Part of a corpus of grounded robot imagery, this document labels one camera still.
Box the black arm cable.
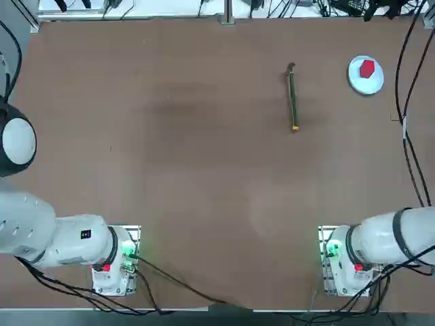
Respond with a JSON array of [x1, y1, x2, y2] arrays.
[[395, 0, 435, 208], [0, 20, 23, 100]]

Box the pale blue round plate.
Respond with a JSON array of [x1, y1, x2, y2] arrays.
[[347, 55, 385, 95]]

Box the black left base power cable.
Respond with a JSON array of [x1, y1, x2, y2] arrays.
[[128, 253, 228, 306]]

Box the red wooden cube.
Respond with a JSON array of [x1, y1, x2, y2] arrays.
[[359, 60, 376, 79]]

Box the black right base cables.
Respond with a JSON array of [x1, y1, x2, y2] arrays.
[[334, 244, 435, 315]]

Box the black left arm trailing cables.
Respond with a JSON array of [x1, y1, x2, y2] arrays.
[[15, 255, 164, 316]]

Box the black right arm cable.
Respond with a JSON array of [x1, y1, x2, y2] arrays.
[[395, 0, 435, 208]]

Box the aluminium table edge post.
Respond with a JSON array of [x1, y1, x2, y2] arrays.
[[220, 0, 236, 26]]

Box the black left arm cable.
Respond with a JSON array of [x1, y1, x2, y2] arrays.
[[0, 20, 23, 100]]

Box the black plastic crate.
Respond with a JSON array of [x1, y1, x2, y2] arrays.
[[331, 0, 365, 16]]

